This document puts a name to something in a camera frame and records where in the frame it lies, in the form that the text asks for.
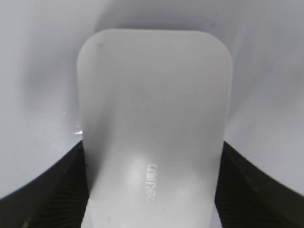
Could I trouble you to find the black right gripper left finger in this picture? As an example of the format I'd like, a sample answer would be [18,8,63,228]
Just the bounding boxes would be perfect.
[0,142,89,228]

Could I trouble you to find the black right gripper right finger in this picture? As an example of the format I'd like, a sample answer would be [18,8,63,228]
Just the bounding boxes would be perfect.
[214,142,304,228]

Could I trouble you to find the white whiteboard eraser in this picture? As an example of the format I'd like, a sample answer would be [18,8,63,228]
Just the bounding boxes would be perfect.
[76,29,233,228]

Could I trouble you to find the white whiteboard with aluminium frame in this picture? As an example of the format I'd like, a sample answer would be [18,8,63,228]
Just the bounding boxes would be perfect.
[0,0,304,197]

